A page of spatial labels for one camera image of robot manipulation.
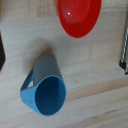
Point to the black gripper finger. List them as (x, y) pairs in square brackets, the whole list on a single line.
[(1, 53)]

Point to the blue ceramic mug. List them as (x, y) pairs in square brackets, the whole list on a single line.
[(49, 96)]

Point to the red bowl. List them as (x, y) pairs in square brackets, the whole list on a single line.
[(79, 15)]

